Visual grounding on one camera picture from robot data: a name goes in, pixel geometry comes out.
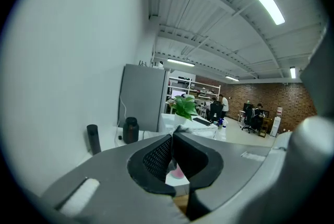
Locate white shelving rack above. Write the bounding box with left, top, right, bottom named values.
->
left=166, top=76, right=222, bottom=114

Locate wooden stool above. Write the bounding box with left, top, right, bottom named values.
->
left=258, top=117, right=270, bottom=138

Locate grey cabinet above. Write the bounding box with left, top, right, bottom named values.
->
left=118, top=63, right=168, bottom=133

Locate dark brown jar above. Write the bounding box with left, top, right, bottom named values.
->
left=122, top=116, right=140, bottom=145

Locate pink lit monitor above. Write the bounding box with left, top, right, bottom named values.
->
left=171, top=90, right=187, bottom=100

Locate white power cable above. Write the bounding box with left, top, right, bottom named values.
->
left=114, top=94, right=128, bottom=146

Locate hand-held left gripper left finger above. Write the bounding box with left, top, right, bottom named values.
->
left=39, top=134, right=189, bottom=224

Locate pink spray bottle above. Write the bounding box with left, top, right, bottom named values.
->
left=169, top=165, right=186, bottom=180

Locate white water dispenser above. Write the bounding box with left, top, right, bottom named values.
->
left=269, top=107, right=284, bottom=138

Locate black thermos bottle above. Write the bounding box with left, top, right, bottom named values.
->
left=86, top=124, right=102, bottom=156

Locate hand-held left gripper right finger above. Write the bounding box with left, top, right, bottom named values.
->
left=173, top=132, right=274, bottom=222

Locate green potted plant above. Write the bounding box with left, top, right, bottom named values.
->
left=173, top=95, right=199, bottom=126

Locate black office chair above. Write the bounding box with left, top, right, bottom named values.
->
left=208, top=102, right=224, bottom=124
left=241, top=107, right=258, bottom=134

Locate white microwave oven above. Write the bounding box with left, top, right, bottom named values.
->
left=158, top=112, right=219, bottom=142

